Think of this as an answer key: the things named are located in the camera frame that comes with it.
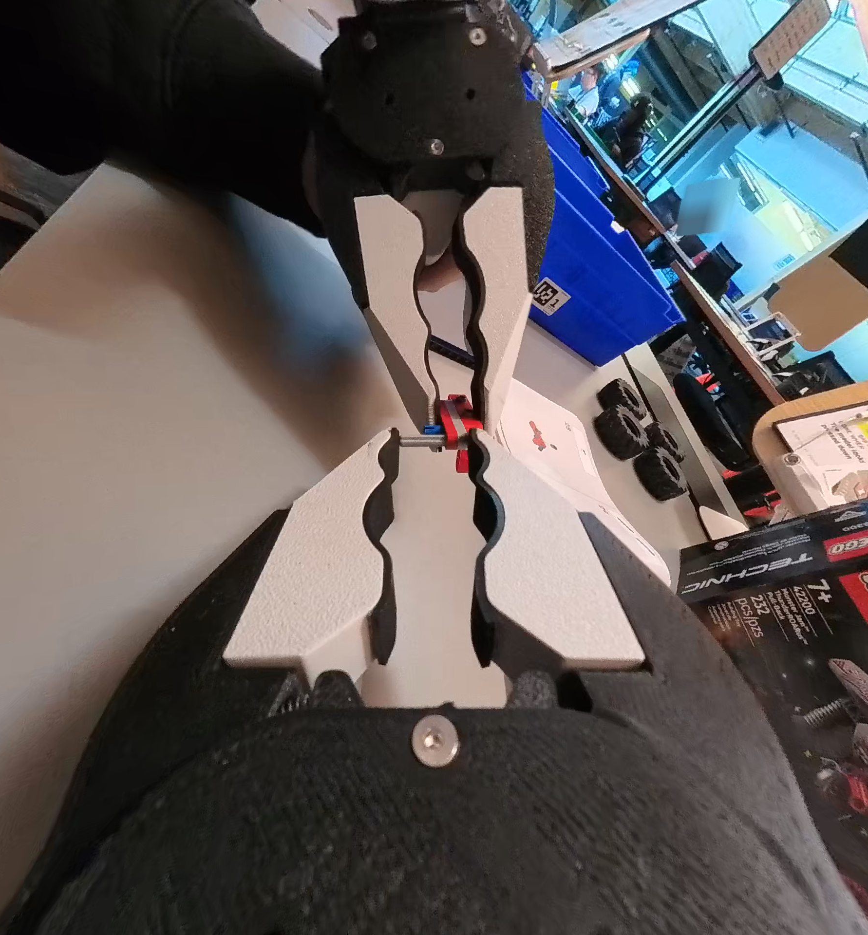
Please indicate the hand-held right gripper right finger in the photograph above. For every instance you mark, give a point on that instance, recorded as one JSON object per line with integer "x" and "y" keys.
{"x": 558, "y": 577}

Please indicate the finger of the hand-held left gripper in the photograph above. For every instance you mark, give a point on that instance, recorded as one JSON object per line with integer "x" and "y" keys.
{"x": 507, "y": 277}
{"x": 386, "y": 277}

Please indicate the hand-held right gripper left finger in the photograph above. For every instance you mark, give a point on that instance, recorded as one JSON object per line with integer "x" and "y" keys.
{"x": 310, "y": 577}

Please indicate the red toy brick assembly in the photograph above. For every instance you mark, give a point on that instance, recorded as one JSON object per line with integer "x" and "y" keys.
{"x": 452, "y": 424}

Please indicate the grey toy axle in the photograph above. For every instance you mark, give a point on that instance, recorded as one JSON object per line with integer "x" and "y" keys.
{"x": 419, "y": 442}

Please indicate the grey desk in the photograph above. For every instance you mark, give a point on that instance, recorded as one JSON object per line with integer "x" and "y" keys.
{"x": 149, "y": 438}

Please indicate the person's left hand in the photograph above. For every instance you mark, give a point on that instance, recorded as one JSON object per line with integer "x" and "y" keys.
{"x": 440, "y": 270}

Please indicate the black toy beam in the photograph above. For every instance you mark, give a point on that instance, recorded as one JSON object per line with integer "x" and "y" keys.
{"x": 452, "y": 350}

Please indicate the open instruction booklet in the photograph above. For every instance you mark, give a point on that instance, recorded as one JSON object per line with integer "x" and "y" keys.
{"x": 558, "y": 475}

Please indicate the blue plastic bin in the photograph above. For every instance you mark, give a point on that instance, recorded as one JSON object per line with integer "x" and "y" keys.
{"x": 609, "y": 256}

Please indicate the white board stand foot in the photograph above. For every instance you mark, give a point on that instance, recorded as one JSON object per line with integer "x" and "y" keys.
{"x": 719, "y": 522}

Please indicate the long wooden-edged table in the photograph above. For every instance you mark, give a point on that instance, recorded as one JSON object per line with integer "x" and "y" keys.
{"x": 697, "y": 292}

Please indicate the wooden display board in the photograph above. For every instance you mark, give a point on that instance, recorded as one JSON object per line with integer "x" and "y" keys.
{"x": 821, "y": 307}
{"x": 766, "y": 427}
{"x": 609, "y": 33}

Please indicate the black office chair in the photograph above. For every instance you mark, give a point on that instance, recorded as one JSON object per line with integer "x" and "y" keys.
{"x": 711, "y": 416}

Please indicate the black toy set box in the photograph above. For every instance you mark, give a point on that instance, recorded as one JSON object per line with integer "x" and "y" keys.
{"x": 806, "y": 657}

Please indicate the printed instruction sheet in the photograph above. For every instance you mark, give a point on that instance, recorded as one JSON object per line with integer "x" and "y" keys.
{"x": 843, "y": 453}

